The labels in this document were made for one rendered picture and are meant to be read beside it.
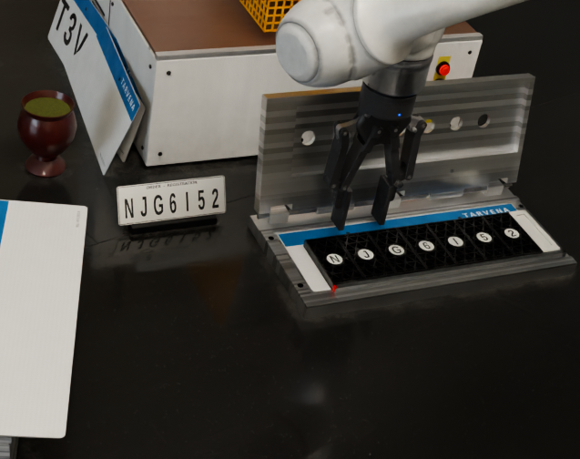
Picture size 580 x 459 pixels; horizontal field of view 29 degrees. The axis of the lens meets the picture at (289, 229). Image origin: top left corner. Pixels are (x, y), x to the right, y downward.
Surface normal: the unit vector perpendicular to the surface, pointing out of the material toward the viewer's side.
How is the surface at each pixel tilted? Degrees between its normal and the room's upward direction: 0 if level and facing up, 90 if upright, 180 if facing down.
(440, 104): 79
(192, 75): 90
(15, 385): 0
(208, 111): 90
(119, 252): 0
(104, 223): 0
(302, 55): 96
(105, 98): 69
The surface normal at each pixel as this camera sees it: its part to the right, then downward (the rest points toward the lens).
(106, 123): -0.82, -0.21
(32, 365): 0.15, -0.79
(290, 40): -0.72, 0.45
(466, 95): 0.41, 0.43
